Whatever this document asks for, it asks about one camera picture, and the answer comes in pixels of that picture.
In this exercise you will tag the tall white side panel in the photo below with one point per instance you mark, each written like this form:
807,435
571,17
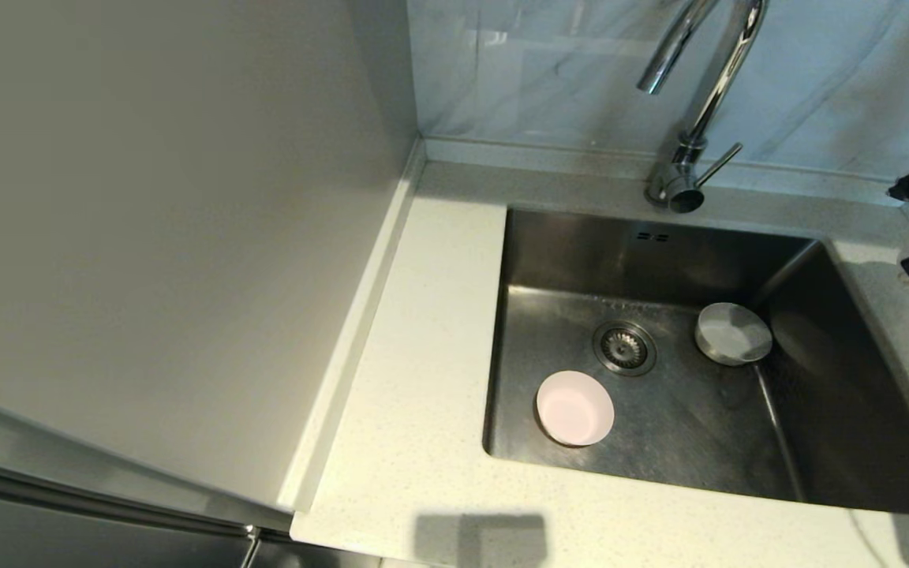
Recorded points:
147,237

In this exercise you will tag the stainless steel refrigerator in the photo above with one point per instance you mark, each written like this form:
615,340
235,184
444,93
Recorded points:
68,528

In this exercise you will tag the chrome gooseneck faucet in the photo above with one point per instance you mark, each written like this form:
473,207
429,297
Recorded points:
682,170

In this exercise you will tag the stainless steel sink basin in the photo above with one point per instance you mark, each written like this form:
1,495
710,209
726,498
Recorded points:
660,426

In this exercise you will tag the grey ceramic bowl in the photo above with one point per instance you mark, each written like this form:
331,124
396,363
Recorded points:
735,334

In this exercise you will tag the round metal drain strainer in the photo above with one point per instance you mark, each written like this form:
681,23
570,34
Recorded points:
624,348

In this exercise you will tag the pink ceramic bowl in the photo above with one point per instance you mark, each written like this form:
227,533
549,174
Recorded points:
575,409

